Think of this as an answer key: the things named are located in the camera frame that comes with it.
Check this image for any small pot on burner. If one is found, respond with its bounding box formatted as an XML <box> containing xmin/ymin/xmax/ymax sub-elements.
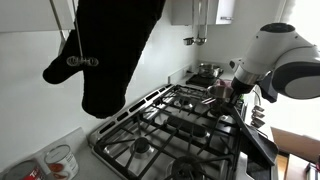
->
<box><xmin>198</xmin><ymin>63</ymin><xmax>223</xmax><ymax>78</ymax></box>

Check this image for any wooden cutting board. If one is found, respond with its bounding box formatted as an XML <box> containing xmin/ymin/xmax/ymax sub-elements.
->
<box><xmin>271</xmin><ymin>127</ymin><xmax>320</xmax><ymax>180</ymax></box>

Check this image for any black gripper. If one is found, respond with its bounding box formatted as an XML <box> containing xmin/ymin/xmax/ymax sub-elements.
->
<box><xmin>230</xmin><ymin>78</ymin><xmax>253</xmax><ymax>104</ymax></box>

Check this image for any gray towel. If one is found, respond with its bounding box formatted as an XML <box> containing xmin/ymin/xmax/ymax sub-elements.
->
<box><xmin>222</xmin><ymin>105</ymin><xmax>278</xmax><ymax>166</ymax></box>

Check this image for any black portable burner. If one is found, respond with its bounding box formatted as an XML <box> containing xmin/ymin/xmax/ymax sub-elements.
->
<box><xmin>186</xmin><ymin>74</ymin><xmax>218</xmax><ymax>88</ymax></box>

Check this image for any hanging metal ladle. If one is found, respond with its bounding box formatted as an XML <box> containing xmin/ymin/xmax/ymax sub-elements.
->
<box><xmin>183</xmin><ymin>0</ymin><xmax>209</xmax><ymax>46</ymax></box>

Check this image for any stainless gas stove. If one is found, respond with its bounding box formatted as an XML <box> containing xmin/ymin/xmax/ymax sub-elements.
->
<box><xmin>90</xmin><ymin>84</ymin><xmax>278</xmax><ymax>180</ymax></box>

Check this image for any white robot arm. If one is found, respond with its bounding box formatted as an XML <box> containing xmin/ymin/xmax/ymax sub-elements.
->
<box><xmin>230</xmin><ymin>23</ymin><xmax>320</xmax><ymax>103</ymax></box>

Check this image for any white upper cabinet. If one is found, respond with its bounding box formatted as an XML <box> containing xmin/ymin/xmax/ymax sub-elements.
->
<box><xmin>171</xmin><ymin>0</ymin><xmax>235</xmax><ymax>25</ymax></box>

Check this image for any stainless steel pot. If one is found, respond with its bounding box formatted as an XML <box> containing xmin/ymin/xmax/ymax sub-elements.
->
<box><xmin>201</xmin><ymin>85</ymin><xmax>233</xmax><ymax>116</ymax></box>

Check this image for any tomato can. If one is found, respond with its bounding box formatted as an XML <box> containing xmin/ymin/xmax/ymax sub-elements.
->
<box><xmin>3</xmin><ymin>160</ymin><xmax>45</xmax><ymax>180</ymax></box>
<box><xmin>44</xmin><ymin>145</ymin><xmax>79</xmax><ymax>180</ymax></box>

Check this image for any tomato can left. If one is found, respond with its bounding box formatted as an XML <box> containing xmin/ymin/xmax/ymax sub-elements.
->
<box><xmin>3</xmin><ymin>160</ymin><xmax>45</xmax><ymax>180</ymax></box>

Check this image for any tomato can right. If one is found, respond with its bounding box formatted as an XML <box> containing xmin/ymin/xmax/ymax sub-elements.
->
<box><xmin>44</xmin><ymin>145</ymin><xmax>79</xmax><ymax>180</ymax></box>

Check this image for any black oven mitt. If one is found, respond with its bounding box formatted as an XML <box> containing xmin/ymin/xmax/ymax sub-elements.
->
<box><xmin>43</xmin><ymin>0</ymin><xmax>166</xmax><ymax>119</ymax></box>

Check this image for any pink cloth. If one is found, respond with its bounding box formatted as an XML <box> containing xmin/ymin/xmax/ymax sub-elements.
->
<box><xmin>215</xmin><ymin>79</ymin><xmax>232</xmax><ymax>87</ymax></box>

